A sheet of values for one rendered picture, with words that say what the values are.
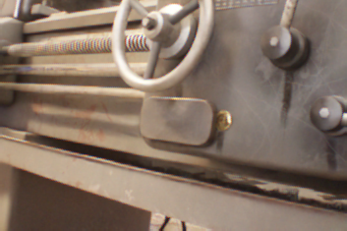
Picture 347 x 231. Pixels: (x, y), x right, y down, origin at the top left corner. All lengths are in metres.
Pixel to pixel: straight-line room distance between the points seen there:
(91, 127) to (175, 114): 0.48
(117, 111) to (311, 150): 0.59
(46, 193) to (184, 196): 0.74
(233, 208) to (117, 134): 0.49
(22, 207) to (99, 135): 0.36
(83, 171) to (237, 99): 0.36
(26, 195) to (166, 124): 0.71
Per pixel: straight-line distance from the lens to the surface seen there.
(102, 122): 1.06
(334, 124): 0.49
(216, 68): 0.63
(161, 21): 0.62
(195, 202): 0.63
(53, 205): 1.35
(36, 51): 1.21
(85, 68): 1.00
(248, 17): 0.63
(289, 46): 0.53
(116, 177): 0.75
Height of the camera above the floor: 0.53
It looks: 5 degrees up
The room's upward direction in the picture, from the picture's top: 8 degrees clockwise
